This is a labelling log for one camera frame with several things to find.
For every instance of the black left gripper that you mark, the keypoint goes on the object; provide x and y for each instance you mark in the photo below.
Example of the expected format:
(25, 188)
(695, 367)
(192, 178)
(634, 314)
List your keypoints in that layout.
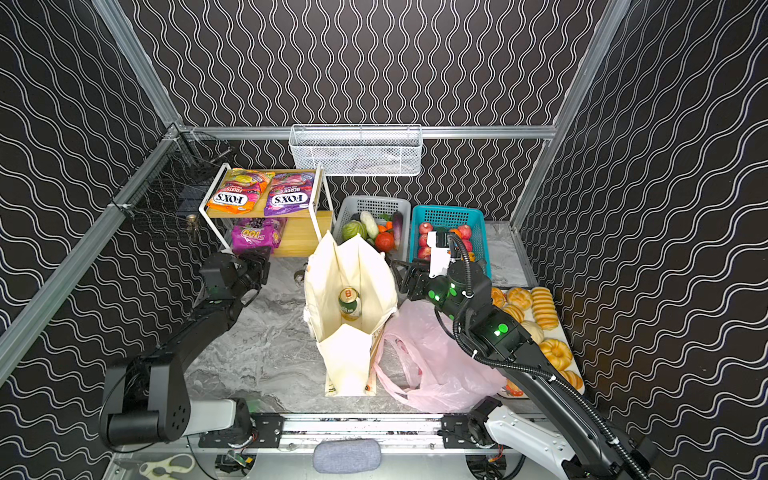
(253, 270)

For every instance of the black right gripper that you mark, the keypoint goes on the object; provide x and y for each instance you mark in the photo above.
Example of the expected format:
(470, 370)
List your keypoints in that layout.
(413, 280)

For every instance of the magenta Lot 100 candy bag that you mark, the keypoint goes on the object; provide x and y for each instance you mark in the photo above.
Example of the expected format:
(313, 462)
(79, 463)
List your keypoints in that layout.
(254, 233)

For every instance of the cream canvas tote bag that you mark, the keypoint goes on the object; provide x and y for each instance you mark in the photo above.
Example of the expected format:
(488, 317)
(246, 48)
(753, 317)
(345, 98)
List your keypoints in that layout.
(348, 348)

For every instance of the green drink can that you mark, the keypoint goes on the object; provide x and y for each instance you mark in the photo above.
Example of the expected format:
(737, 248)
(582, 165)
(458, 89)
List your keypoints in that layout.
(349, 303)

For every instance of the purple Fox's candy bag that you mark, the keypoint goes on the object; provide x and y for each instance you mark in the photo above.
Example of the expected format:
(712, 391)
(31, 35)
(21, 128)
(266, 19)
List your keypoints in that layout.
(289, 193)

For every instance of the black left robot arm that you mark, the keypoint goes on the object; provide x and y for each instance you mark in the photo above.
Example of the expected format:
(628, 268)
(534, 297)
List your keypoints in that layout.
(145, 399)

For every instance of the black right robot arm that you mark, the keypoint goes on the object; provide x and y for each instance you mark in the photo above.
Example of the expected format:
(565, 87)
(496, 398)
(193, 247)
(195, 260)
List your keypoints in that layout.
(582, 444)

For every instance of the red tomato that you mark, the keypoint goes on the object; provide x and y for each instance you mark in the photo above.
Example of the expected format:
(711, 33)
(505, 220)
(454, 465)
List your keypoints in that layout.
(385, 242)

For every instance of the white radish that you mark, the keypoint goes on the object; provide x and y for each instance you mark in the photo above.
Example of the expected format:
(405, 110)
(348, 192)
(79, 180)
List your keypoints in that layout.
(370, 224)

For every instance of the purple eggplant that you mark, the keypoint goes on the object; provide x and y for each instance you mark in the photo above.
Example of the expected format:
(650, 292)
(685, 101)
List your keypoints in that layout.
(397, 227)

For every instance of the green cabbage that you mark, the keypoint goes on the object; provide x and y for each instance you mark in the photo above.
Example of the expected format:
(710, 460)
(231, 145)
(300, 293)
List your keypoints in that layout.
(352, 229)

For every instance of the orange Fox's candy bag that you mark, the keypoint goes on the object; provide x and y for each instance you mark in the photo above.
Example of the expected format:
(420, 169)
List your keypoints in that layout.
(240, 191)

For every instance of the teal plastic basket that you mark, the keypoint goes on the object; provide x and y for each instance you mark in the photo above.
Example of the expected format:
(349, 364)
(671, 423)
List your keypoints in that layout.
(452, 218)

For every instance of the pink plastic bag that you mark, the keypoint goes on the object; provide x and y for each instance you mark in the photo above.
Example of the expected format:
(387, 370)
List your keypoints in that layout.
(421, 367)

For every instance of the tray of breads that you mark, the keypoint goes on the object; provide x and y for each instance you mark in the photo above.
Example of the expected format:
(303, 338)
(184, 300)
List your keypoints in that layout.
(534, 309)

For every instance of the grey foam pad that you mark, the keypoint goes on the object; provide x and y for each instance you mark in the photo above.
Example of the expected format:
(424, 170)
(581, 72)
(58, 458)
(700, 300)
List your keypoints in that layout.
(348, 456)

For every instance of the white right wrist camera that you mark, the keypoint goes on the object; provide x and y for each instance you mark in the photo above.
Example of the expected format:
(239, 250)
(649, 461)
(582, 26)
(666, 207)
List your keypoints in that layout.
(440, 253)

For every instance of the white wire mesh wall basket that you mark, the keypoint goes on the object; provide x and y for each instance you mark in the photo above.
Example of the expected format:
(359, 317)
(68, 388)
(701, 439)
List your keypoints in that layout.
(358, 150)

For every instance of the aluminium linear rail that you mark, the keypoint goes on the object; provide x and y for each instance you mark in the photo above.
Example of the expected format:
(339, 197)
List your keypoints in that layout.
(407, 433)

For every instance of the white handled scissors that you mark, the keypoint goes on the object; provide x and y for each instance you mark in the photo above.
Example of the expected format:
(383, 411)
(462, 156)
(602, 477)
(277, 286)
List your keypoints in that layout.
(167, 468)

